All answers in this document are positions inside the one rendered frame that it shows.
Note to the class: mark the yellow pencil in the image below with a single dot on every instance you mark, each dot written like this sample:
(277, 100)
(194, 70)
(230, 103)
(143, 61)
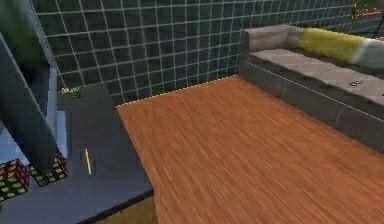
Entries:
(88, 161)

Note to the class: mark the grey sofa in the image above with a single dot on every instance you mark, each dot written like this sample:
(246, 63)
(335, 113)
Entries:
(310, 76)

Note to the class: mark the small green toy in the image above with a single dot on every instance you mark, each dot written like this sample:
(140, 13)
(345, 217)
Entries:
(72, 91)

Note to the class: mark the yellow and white pillow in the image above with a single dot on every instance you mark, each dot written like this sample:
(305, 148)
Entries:
(328, 44)

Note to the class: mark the dark flat television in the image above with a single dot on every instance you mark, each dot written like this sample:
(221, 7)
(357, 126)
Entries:
(26, 110)

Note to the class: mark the multicoloured puzzle cube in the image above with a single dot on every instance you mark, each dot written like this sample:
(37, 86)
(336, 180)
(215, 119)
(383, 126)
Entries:
(53, 171)
(11, 180)

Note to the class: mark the dark grey tv stand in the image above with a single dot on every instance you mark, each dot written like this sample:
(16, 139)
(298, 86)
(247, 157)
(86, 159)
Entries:
(100, 160)

